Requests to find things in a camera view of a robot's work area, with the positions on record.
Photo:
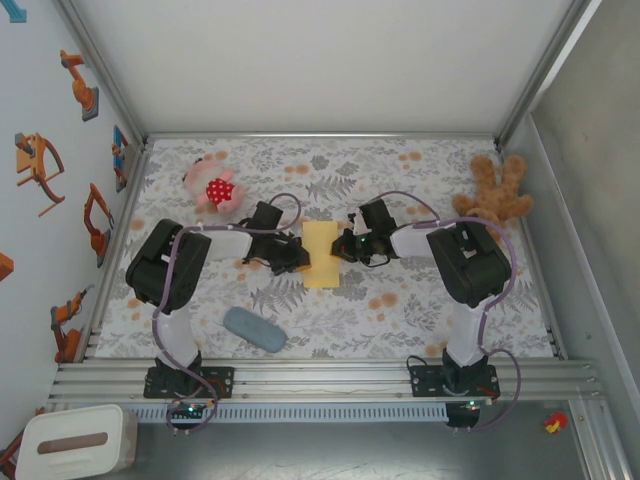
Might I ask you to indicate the aluminium frame rail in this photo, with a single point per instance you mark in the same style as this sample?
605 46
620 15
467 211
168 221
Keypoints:
122 215
545 310

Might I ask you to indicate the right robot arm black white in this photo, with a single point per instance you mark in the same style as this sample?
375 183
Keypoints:
470 265

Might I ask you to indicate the white tissue box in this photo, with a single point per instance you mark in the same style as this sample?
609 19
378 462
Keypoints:
75 440

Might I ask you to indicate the wide aluminium mounting rail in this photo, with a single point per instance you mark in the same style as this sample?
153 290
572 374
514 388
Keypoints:
325 380

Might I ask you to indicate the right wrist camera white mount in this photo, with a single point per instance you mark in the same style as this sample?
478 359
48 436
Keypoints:
357 222

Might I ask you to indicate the short aluminium frame post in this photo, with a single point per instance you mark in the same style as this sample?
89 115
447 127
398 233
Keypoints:
600 445

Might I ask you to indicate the pink plush doll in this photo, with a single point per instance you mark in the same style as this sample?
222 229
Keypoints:
215 190

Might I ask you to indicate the small red yellow toy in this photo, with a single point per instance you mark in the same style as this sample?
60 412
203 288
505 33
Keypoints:
555 424

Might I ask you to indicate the thin aluminium frame bar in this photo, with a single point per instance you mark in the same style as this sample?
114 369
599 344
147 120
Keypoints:
320 135

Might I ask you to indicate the yellow cloth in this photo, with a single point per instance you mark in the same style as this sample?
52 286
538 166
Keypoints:
320 255

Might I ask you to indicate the orange grey claw sticker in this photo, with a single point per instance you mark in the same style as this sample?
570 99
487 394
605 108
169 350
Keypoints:
30 160

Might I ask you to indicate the black base plate left arm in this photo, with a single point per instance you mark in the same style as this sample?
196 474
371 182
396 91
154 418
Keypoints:
222 380

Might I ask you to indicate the orange block sticker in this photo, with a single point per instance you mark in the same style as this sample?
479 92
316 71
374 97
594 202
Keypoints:
5 267

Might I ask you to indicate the blue wall sticker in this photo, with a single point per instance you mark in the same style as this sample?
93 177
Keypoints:
15 12

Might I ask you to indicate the blue-grey glasses case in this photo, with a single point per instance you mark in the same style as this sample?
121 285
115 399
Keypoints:
252 330

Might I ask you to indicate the orange grey wall sticker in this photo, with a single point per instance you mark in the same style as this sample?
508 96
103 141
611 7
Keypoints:
10 452

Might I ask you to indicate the black base plate right arm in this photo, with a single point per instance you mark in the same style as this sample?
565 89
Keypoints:
425 380

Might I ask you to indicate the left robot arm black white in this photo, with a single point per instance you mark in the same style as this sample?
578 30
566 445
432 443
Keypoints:
170 265

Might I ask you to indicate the floral printed tablecloth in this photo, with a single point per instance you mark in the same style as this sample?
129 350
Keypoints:
350 320

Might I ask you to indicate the blue orange machine sticker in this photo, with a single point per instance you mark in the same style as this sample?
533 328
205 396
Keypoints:
120 155

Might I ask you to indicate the brown teddy bear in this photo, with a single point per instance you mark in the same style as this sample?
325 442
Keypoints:
500 190

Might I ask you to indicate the slanted aluminium frame post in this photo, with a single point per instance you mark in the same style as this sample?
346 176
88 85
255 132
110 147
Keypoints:
550 65
101 65

